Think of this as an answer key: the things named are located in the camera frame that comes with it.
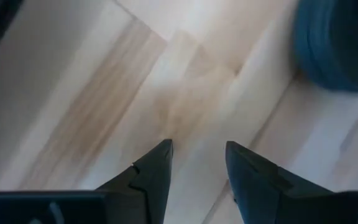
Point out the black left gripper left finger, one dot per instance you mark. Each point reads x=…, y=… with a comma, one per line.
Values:
x=151, y=186

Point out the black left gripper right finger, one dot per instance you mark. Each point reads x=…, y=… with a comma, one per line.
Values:
x=259, y=186

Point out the green rubber slide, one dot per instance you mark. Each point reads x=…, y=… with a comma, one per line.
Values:
x=337, y=46

